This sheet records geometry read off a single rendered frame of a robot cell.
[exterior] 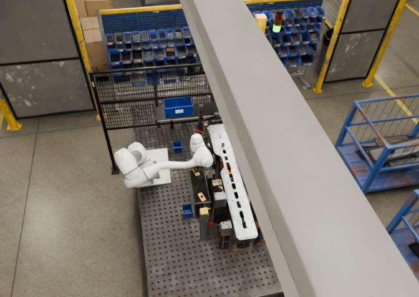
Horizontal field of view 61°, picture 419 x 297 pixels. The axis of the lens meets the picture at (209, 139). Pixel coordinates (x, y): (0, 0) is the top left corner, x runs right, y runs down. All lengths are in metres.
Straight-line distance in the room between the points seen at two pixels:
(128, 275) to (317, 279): 3.72
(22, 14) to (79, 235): 2.57
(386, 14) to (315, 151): 5.57
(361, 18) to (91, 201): 4.42
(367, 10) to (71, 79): 4.20
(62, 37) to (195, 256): 3.05
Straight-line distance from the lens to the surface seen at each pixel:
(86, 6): 7.18
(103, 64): 6.11
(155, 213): 3.54
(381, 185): 4.86
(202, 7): 0.80
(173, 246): 3.36
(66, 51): 4.96
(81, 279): 4.16
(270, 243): 0.50
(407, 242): 4.58
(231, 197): 3.27
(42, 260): 4.38
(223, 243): 3.25
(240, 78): 0.59
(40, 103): 5.52
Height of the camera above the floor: 3.68
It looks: 46 degrees down
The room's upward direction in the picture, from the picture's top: 2 degrees clockwise
